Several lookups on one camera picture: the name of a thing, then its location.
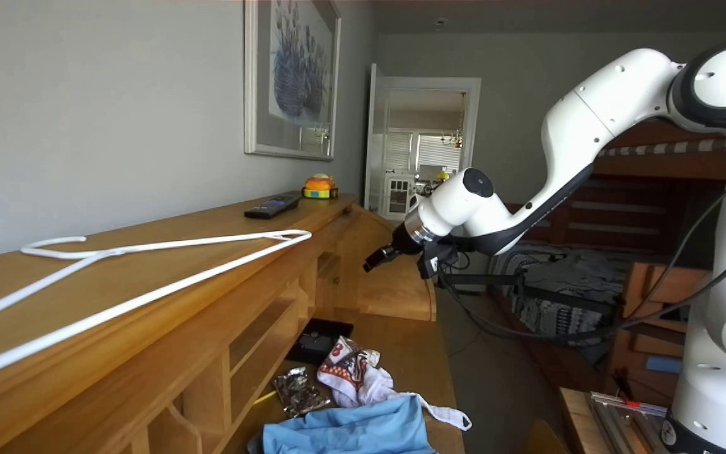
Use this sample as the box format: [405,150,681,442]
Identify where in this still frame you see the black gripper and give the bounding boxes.
[359,221,434,276]

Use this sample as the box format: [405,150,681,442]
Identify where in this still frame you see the white glass door cabinet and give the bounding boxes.
[383,171,420,220]

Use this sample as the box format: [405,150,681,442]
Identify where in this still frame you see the yellow tape measure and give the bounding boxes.
[301,171,339,201]

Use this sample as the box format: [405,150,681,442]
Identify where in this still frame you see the black bag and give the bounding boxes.
[291,315,358,365]

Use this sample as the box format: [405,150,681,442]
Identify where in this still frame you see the white cloth with red print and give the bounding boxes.
[315,336,474,435]

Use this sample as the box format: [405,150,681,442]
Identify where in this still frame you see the black remote control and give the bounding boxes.
[242,192,305,221]

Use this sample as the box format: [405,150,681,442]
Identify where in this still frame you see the shiny foil snack bag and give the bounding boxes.
[269,360,338,419]

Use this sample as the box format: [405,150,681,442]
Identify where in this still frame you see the blue cloth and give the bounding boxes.
[259,393,436,454]

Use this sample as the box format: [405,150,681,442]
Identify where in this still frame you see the patterned grey bedding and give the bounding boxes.
[454,243,634,341]

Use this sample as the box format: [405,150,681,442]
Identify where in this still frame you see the framed blue flower picture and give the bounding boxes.
[242,0,343,162]

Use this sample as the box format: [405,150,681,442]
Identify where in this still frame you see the wooden desk with hutch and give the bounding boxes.
[0,195,440,454]

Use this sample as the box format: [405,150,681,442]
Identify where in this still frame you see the white door frame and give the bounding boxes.
[363,64,484,221]

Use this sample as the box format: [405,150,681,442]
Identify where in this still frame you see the wooden bunk bed frame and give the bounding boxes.
[504,117,726,255]

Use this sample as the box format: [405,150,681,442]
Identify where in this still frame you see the robot arm cable bundle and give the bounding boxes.
[618,160,726,336]

